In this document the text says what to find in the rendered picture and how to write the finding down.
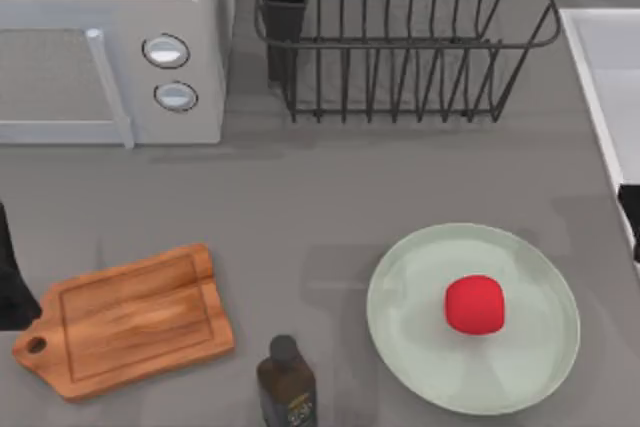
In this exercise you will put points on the dark brown bottle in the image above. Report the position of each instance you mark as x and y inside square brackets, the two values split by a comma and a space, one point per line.
[286, 387]

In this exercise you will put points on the wooden cutting board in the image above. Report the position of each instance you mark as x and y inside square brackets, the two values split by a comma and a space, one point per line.
[130, 319]

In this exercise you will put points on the round microwave knob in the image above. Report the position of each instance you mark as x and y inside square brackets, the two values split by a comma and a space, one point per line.
[175, 96]
[165, 51]

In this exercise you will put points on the pale microwave oven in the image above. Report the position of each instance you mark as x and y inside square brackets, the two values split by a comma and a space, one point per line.
[210, 22]

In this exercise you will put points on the pale green plate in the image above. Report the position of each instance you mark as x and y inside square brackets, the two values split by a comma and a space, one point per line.
[425, 347]

